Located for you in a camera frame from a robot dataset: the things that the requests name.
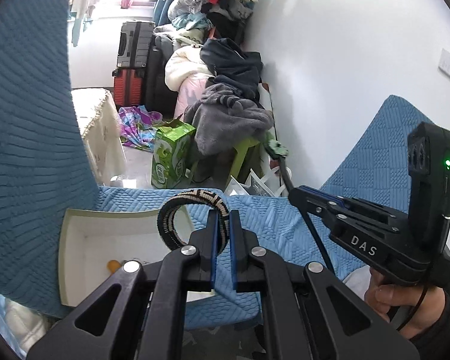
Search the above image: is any cream puffy jacket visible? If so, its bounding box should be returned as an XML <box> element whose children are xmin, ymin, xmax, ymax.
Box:
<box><xmin>165</xmin><ymin>45</ymin><xmax>213</xmax><ymax>92</ymax></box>

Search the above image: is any clothes pile on rack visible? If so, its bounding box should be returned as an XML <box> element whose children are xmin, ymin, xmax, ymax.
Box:
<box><xmin>153</xmin><ymin>0</ymin><xmax>258</xmax><ymax>48</ymax></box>

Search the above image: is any green white cardboard box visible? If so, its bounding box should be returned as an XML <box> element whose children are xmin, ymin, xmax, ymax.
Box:
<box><xmin>57</xmin><ymin>207</ymin><xmax>215</xmax><ymax>308</ymax></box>

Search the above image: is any green plastic stool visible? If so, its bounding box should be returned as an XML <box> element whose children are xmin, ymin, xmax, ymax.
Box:
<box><xmin>188</xmin><ymin>136</ymin><xmax>266</xmax><ymax>185</ymax></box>

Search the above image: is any cream lace covered furniture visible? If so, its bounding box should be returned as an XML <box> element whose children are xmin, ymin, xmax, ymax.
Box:
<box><xmin>71</xmin><ymin>88</ymin><xmax>126</xmax><ymax>186</ymax></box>

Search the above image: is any grey hard suitcase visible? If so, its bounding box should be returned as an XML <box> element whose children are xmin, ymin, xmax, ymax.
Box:
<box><xmin>117</xmin><ymin>21</ymin><xmax>155</xmax><ymax>69</ymax></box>

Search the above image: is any grey fleece garment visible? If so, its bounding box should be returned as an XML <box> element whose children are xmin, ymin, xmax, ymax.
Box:
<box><xmin>184</xmin><ymin>83</ymin><xmax>273</xmax><ymax>158</ymax></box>

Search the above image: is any black white beaded bracelet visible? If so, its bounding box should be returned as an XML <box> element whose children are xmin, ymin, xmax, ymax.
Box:
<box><xmin>156</xmin><ymin>187</ymin><xmax>231</xmax><ymax>253</ymax></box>

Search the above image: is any green carton box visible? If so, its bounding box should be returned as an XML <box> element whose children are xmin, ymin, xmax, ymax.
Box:
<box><xmin>151</xmin><ymin>119</ymin><xmax>195</xmax><ymax>189</ymax></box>

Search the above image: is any person's right hand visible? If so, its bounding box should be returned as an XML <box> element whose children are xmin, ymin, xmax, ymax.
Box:
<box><xmin>364</xmin><ymin>268</ymin><xmax>446</xmax><ymax>339</ymax></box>

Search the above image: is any purple colourful cloth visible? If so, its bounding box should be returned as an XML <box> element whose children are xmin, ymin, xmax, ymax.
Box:
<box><xmin>118</xmin><ymin>105</ymin><xmax>163</xmax><ymax>152</ymax></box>

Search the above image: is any red hard suitcase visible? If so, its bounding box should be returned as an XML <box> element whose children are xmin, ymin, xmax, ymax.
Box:
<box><xmin>112</xmin><ymin>67</ymin><xmax>145</xmax><ymax>107</ymax></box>

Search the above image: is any pink quilted garment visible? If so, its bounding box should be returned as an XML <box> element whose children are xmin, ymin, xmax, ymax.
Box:
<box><xmin>174</xmin><ymin>72</ymin><xmax>211</xmax><ymax>119</ymax></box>

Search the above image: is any blue textured chair cover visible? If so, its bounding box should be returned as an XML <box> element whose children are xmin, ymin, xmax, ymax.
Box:
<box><xmin>0</xmin><ymin>0</ymin><xmax>434</xmax><ymax>332</ymax></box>

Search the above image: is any dark navy hoodie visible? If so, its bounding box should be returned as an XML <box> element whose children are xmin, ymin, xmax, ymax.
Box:
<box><xmin>200</xmin><ymin>38</ymin><xmax>263</xmax><ymax>103</ymax></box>

